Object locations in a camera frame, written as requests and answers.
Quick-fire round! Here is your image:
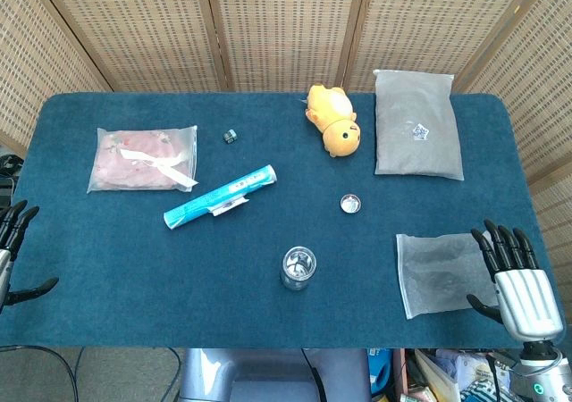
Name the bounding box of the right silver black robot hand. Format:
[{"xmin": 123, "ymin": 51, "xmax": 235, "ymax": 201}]
[{"xmin": 467, "ymin": 218, "xmax": 565, "ymax": 343}]

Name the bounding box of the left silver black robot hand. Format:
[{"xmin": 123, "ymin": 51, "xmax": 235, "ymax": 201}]
[{"xmin": 0, "ymin": 199, "xmax": 60, "ymax": 316}]

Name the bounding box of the small metal lid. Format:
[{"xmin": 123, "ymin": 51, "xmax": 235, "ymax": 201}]
[{"xmin": 340, "ymin": 193, "xmax": 362, "ymax": 215}]

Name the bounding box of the clear glass jar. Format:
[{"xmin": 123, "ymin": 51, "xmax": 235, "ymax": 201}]
[{"xmin": 280, "ymin": 246, "xmax": 317, "ymax": 292}]

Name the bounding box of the dark equipment beside table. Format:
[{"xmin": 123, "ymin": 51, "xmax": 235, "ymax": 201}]
[{"xmin": 0, "ymin": 153, "xmax": 22, "ymax": 207}]

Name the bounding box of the small grey frosted bag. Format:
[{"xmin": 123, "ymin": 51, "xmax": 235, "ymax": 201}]
[{"xmin": 395, "ymin": 231, "xmax": 504, "ymax": 321}]

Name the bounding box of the pile of papers and boxes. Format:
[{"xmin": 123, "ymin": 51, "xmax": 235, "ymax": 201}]
[{"xmin": 392, "ymin": 348, "xmax": 515, "ymax": 402}]

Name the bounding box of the blue table mat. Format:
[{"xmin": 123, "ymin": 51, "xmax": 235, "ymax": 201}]
[{"xmin": 0, "ymin": 91, "xmax": 567, "ymax": 350}]

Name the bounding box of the pink clothing in clear bag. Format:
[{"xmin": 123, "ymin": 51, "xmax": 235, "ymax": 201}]
[{"xmin": 87, "ymin": 125, "xmax": 199, "ymax": 194}]

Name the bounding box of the blue packet on floor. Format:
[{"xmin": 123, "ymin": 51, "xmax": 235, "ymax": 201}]
[{"xmin": 366, "ymin": 348, "xmax": 393, "ymax": 395}]

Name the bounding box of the teal rolled tube package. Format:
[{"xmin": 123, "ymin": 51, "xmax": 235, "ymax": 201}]
[{"xmin": 163, "ymin": 163, "xmax": 278, "ymax": 231}]

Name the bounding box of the large grey frosted bag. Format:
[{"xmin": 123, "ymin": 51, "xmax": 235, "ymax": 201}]
[{"xmin": 373, "ymin": 69, "xmax": 466, "ymax": 181}]

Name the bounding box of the yellow plush toy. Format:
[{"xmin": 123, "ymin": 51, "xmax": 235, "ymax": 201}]
[{"xmin": 305, "ymin": 84, "xmax": 362, "ymax": 159}]

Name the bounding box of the grey-blue robot torso base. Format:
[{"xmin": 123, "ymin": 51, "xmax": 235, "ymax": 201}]
[{"xmin": 177, "ymin": 348, "xmax": 373, "ymax": 402}]

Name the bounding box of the woven bamboo folding screen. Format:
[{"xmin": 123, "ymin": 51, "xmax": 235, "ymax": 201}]
[{"xmin": 0, "ymin": 0, "xmax": 572, "ymax": 322}]

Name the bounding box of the black floor cable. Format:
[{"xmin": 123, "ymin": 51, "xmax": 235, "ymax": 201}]
[{"xmin": 0, "ymin": 342, "xmax": 86, "ymax": 402}]

